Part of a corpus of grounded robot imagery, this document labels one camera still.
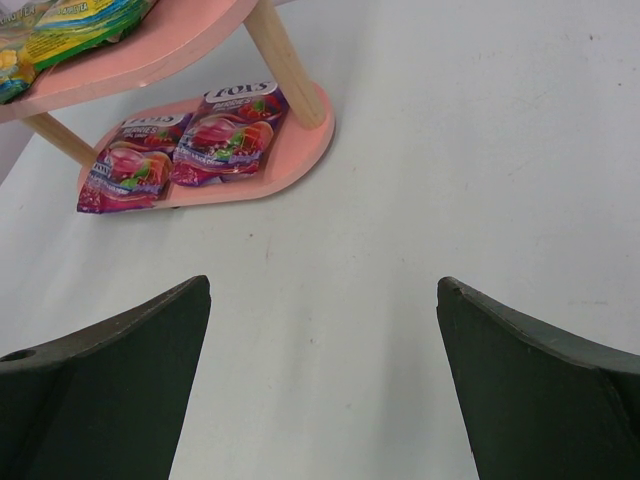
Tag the green Fox's candy bag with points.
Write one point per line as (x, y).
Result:
(17, 70)

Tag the purple Fox's bag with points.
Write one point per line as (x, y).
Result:
(132, 171)
(228, 134)

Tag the yellow-green Fox's candy bag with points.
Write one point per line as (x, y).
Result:
(69, 28)

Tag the pink three-tier wooden shelf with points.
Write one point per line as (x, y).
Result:
(172, 36)

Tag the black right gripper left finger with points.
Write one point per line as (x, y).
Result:
(107, 401)

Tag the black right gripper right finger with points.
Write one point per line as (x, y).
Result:
(537, 401)

